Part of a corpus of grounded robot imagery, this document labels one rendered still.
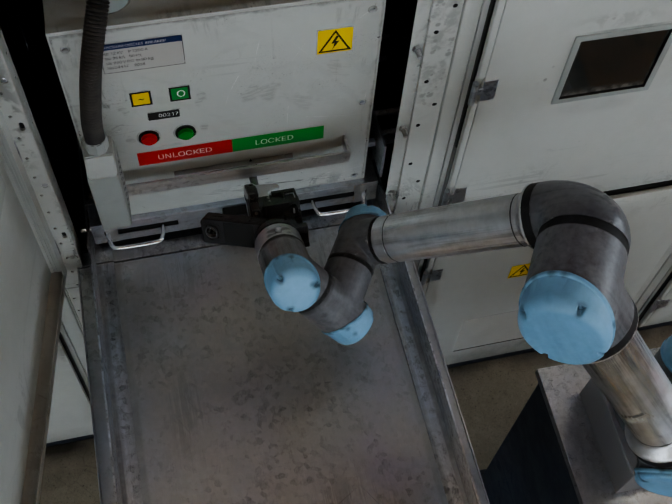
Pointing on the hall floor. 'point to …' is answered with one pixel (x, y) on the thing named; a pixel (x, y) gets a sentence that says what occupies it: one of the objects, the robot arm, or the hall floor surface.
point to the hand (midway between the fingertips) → (246, 192)
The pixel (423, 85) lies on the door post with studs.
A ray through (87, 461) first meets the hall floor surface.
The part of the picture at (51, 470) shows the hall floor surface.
